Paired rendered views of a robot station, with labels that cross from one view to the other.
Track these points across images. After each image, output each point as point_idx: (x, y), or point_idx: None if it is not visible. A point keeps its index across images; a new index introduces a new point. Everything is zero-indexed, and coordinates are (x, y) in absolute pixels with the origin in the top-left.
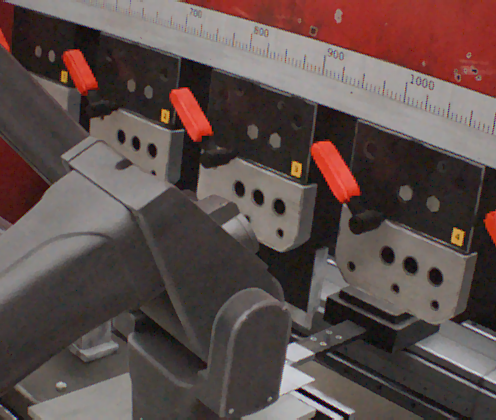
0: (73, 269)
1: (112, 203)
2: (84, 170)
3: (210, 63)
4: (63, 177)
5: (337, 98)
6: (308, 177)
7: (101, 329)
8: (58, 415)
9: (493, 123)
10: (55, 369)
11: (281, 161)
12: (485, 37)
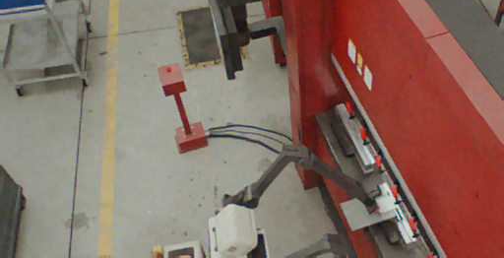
0: (320, 251)
1: (325, 246)
2: (324, 238)
3: (383, 153)
4: (343, 187)
5: (398, 178)
6: (394, 184)
7: (369, 166)
8: (345, 207)
9: (414, 204)
10: (356, 175)
11: (391, 178)
12: (414, 192)
